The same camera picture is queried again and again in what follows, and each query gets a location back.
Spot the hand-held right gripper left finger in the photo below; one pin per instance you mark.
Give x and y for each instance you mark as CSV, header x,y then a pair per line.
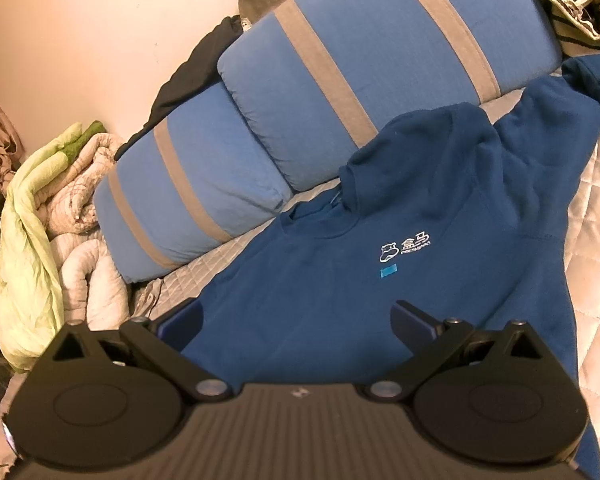
x,y
182,322

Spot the black cloth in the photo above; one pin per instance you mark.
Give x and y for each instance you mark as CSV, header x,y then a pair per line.
x,y
195,75

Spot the small blue grey-striped pillow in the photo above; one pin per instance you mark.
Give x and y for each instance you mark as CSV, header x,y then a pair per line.
x,y
205,175

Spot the dark blue hoodie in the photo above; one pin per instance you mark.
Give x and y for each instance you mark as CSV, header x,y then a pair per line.
x,y
330,285

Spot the grey cushion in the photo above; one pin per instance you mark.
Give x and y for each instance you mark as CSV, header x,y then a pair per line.
x,y
255,5

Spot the light green blanket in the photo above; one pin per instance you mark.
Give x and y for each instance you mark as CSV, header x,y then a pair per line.
x,y
25,270

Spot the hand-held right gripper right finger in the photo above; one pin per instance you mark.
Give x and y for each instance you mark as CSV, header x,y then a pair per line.
x,y
412,327

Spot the large blue grey-striped pillow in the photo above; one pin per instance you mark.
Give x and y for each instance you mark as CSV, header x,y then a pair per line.
x,y
380,60

